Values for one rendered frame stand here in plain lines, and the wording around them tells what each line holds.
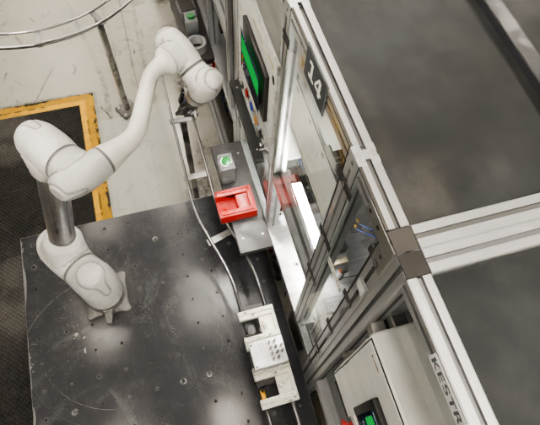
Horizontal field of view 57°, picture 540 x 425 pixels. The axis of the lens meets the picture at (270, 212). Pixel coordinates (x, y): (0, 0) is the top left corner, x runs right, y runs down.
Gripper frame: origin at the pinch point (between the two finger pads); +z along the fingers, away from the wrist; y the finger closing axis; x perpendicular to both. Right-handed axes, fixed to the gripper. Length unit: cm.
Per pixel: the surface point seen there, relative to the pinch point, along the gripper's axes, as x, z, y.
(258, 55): 2, -77, -6
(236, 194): -6.7, -7.9, -41.0
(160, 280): 30, 20, -64
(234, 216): -1, -11, -49
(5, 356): 103, 107, -78
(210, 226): -1, 20, -51
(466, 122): -4, -130, -43
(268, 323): 7, -22, -92
